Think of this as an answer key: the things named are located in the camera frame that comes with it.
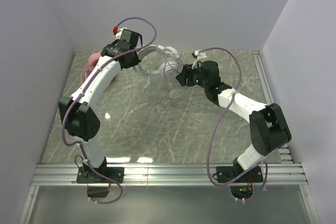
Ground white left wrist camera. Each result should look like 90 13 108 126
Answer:
112 26 127 39

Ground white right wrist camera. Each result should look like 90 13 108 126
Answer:
192 50 207 69

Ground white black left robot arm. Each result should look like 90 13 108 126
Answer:
58 28 143 170

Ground aluminium right side rail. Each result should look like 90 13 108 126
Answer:
252 50 291 156

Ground aluminium front rail frame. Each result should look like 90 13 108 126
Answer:
19 164 310 223

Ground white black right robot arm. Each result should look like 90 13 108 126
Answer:
176 61 292 170

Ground white headphones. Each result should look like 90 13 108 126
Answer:
133 45 183 93

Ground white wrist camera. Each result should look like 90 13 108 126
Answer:
192 50 207 69
112 26 127 39

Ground pink headphones with cable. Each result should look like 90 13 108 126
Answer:
80 52 101 84

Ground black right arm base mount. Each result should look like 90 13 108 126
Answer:
212 164 265 202

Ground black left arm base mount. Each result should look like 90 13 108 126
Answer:
76 164 124 199

